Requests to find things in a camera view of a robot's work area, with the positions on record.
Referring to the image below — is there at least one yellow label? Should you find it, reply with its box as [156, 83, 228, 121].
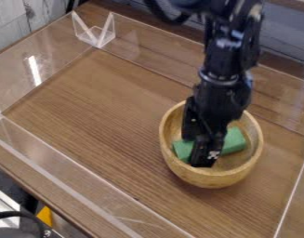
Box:
[38, 206, 54, 227]

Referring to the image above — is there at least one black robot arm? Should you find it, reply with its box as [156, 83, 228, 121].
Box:
[143, 0, 264, 167]

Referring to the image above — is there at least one black cable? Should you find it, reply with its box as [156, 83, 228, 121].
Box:
[0, 211, 52, 238]

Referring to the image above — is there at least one brown wooden bowl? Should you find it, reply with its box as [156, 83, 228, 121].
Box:
[159, 101, 264, 189]

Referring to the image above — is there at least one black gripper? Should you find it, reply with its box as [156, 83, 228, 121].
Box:
[182, 68, 252, 167]

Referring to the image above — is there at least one clear acrylic corner bracket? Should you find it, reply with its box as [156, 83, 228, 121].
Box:
[71, 12, 116, 49]

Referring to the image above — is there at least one green rectangular block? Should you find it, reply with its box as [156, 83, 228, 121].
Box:
[171, 126, 247, 164]

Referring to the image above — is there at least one clear acrylic tray wall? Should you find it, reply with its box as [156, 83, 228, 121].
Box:
[0, 6, 304, 238]

